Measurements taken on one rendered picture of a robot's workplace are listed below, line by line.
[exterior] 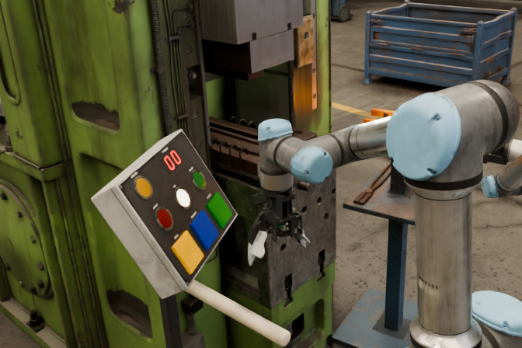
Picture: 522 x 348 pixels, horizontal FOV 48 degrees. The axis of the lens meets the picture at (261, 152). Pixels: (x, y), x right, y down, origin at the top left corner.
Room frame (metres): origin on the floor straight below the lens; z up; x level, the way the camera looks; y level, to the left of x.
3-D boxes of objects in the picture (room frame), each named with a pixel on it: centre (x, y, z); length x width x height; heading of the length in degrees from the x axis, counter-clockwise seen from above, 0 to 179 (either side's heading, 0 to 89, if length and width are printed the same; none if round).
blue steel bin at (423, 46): (5.55, -1.76, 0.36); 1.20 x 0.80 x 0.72; 45
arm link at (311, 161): (1.12, -0.10, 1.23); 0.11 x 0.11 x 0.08; 32
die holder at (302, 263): (1.92, 0.07, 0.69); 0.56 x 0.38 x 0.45; 47
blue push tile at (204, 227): (1.23, 0.15, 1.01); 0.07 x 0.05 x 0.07; 162
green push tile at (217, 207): (1.32, 0.12, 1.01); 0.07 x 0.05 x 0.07; 162
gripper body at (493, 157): (1.83, -0.79, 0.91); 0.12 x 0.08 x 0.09; 56
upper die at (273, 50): (1.88, 0.10, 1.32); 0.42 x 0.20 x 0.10; 47
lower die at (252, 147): (1.88, 0.10, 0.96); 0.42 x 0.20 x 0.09; 47
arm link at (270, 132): (1.19, -0.03, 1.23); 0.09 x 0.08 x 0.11; 32
